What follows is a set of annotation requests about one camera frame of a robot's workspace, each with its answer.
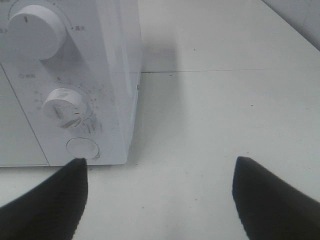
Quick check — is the white microwave door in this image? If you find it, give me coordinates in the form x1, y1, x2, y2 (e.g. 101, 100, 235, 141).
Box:
0, 67, 49, 167

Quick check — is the white microwave oven body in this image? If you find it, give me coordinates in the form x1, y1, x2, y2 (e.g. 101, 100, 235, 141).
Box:
0, 0, 142, 167

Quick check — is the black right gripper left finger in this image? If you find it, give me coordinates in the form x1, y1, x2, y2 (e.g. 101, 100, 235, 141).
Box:
0, 158, 88, 240

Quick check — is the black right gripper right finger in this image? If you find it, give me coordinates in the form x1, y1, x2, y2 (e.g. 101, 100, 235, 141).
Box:
232, 156, 320, 240

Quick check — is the white timer knob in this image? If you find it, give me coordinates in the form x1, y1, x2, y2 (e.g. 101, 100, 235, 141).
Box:
41, 88, 88, 129

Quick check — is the white round door button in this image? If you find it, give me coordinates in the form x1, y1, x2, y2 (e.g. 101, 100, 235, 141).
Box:
66, 137, 100, 159

